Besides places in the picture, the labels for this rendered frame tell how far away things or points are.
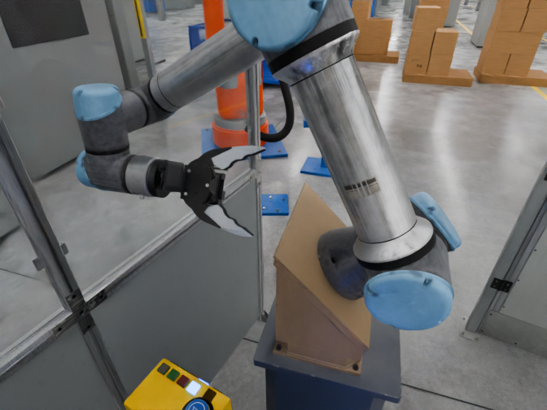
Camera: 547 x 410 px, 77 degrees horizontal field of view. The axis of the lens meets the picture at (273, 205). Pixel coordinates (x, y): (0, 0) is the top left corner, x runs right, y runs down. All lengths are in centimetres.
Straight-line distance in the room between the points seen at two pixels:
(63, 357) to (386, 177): 90
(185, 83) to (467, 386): 191
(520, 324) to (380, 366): 151
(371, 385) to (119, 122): 69
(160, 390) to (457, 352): 177
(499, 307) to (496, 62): 632
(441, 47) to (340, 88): 700
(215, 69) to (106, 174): 27
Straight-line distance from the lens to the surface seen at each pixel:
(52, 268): 92
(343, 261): 67
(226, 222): 59
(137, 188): 66
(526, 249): 197
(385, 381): 81
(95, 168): 69
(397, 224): 48
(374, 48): 910
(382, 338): 87
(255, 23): 42
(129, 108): 69
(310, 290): 63
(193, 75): 66
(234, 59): 62
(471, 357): 225
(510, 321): 226
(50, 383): 110
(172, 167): 53
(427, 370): 211
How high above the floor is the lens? 168
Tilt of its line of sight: 34 degrees down
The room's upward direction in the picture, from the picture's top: straight up
